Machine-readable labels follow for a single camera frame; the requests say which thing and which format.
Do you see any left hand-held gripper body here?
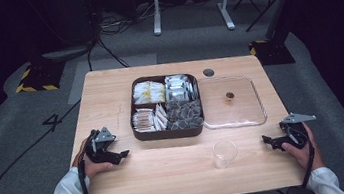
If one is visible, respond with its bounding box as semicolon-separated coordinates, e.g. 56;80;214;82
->
82;125;120;167

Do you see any pile of white yellow packets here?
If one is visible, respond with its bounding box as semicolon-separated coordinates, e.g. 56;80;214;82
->
131;78;168;107

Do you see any long black floor cable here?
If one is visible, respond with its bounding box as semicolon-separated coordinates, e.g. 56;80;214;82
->
0;99;94;194

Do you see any clear plastic cup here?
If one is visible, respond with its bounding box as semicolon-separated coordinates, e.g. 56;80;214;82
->
210;137;241;171

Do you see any left hand-held gripper black cable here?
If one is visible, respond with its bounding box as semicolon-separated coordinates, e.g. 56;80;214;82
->
75;153;92;194

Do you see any brown divided box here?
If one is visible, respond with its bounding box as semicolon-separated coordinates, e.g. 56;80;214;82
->
123;69;207;146

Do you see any grey table cable grommet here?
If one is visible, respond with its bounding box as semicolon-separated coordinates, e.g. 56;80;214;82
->
202;67;216;79

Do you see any row of white paper packets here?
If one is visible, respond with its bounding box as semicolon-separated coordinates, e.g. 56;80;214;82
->
152;102;171;132

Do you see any row of brown stick packets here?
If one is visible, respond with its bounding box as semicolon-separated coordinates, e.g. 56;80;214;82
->
130;106;158;135

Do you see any pile of dark tea bags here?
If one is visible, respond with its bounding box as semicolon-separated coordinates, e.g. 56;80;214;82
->
163;95;205;133

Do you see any right hand-held gripper black cable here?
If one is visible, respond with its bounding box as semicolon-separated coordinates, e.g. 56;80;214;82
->
296;143;321;190

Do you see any person's left hand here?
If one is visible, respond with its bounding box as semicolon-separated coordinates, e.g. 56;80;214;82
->
69;134;118;183

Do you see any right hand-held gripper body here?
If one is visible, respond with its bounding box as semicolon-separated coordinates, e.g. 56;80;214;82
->
277;109;321;151

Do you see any hand-held gripper black cable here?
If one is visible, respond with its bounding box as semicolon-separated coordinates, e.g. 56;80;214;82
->
296;143;321;190
75;153;92;194

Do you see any black folding tripod stand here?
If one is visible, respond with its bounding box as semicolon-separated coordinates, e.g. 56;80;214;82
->
232;0;287;34

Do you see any person's right hand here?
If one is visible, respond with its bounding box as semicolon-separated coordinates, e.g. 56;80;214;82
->
279;120;326;175

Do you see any pile of silver packets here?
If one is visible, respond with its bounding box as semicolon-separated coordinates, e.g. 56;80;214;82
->
162;72;200;105

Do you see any black yellow striped stand base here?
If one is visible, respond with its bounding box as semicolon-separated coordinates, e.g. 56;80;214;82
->
247;35;297;69
11;56;70;96

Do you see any clear lid with brown knob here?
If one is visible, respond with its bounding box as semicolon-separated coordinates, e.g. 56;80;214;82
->
196;71;269;133

